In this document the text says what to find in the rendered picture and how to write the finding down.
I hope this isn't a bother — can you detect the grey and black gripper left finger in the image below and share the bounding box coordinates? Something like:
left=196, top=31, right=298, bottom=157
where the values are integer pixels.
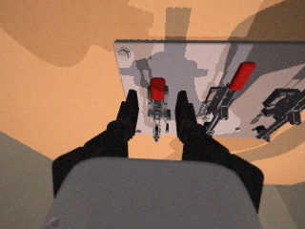
left=51, top=90, right=139, bottom=198

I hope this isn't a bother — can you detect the grey toggle clamp with red handle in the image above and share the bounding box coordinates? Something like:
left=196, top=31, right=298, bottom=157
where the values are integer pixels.
left=255, top=89, right=305, bottom=143

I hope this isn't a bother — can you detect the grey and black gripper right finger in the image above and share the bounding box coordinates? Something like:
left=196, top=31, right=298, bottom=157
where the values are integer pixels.
left=174, top=91, right=264, bottom=215

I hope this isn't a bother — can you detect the black toggle clamp with red handle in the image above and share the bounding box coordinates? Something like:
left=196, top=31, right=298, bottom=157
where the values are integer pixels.
left=203, top=62, right=255, bottom=137

